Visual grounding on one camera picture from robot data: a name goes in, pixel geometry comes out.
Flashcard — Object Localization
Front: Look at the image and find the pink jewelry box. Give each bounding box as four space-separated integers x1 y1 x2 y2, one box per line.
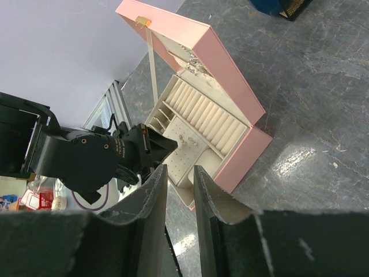
116 1 272 209

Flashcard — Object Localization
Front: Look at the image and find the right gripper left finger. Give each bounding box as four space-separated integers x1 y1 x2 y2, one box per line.
103 165 168 276

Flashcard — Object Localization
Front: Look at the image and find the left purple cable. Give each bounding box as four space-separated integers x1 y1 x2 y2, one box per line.
70 181 110 212

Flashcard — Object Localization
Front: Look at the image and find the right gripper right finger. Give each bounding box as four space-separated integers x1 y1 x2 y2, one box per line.
194 166 262 276

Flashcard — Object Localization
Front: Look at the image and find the rhinestone earring pair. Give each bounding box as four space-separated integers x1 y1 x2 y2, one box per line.
178 134 199 147

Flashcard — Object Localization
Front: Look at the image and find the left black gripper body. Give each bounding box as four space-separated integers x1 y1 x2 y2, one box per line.
115 122 178 185

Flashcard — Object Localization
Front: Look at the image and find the silver rhinestone necklace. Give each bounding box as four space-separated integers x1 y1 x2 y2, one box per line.
180 47 210 77

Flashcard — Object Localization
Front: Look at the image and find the black wire shelf rack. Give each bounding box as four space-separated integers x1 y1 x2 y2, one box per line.
249 0 314 23

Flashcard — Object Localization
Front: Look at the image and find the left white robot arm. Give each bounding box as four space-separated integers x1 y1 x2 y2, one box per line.
1 93 178 204

